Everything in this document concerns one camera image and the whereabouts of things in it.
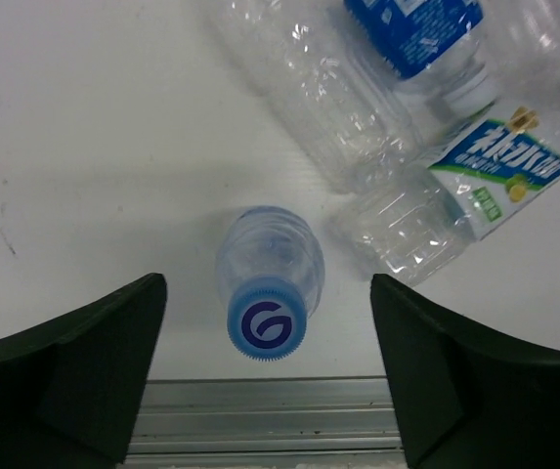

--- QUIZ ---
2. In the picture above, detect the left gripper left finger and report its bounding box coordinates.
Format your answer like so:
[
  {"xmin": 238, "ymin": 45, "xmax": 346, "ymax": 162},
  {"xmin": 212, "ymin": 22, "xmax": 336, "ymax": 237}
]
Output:
[{"xmin": 0, "ymin": 273, "xmax": 167, "ymax": 468}]

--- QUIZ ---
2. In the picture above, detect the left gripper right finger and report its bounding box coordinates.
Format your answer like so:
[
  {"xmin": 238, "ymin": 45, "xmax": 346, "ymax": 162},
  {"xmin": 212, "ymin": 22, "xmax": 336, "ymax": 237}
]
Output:
[{"xmin": 370, "ymin": 275, "xmax": 560, "ymax": 468}]

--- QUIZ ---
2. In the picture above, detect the green-white label plastic bottle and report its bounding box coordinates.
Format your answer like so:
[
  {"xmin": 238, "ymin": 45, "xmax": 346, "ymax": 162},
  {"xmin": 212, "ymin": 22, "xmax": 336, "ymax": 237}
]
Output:
[{"xmin": 331, "ymin": 84, "xmax": 560, "ymax": 286}]

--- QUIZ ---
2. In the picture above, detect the small clear blue-cap bottle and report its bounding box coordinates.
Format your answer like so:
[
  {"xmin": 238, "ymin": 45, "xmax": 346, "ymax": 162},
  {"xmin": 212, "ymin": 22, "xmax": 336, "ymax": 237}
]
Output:
[{"xmin": 215, "ymin": 205, "xmax": 325, "ymax": 362}]

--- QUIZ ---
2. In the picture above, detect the long clear plastic bottle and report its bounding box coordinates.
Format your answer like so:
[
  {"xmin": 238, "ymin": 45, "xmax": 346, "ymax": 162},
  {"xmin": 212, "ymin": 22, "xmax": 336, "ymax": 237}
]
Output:
[{"xmin": 202, "ymin": 1, "xmax": 422, "ymax": 193}]

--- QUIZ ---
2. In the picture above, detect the blue label plastic bottle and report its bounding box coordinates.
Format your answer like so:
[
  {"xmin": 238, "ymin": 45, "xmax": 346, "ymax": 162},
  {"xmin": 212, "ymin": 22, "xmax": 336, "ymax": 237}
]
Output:
[{"xmin": 344, "ymin": 0, "xmax": 499, "ymax": 116}]

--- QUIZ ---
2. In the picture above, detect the clear ribbed plastic bottle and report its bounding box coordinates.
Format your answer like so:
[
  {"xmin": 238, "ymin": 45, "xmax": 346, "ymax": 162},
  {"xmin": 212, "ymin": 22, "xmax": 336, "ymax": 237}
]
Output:
[{"xmin": 479, "ymin": 0, "xmax": 560, "ymax": 123}]

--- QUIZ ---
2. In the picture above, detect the aluminium front rail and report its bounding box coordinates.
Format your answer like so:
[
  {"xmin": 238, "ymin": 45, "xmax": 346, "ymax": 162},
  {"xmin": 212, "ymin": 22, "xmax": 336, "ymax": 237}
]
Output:
[{"xmin": 123, "ymin": 376, "xmax": 405, "ymax": 468}]

